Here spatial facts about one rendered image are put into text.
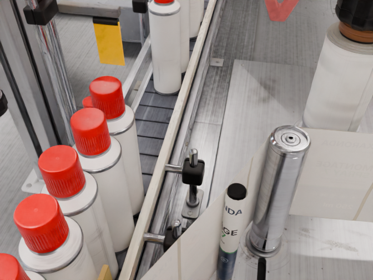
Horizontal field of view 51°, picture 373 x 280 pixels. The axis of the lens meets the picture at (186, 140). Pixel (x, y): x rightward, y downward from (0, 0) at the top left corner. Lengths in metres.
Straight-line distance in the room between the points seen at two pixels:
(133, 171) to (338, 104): 0.30
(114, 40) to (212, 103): 0.37
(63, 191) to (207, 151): 0.38
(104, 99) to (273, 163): 0.18
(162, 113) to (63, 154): 0.36
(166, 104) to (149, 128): 0.07
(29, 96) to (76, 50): 0.45
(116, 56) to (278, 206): 0.25
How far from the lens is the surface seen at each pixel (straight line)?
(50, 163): 0.34
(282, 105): 0.71
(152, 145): 0.62
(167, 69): 0.68
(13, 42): 0.49
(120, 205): 0.44
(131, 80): 0.62
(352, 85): 0.56
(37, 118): 0.56
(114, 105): 0.41
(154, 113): 0.68
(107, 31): 0.45
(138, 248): 0.47
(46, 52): 0.46
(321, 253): 0.53
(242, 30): 1.02
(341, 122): 0.60
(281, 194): 0.41
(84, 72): 0.89
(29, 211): 0.31
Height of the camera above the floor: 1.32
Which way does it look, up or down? 45 degrees down
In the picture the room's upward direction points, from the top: straight up
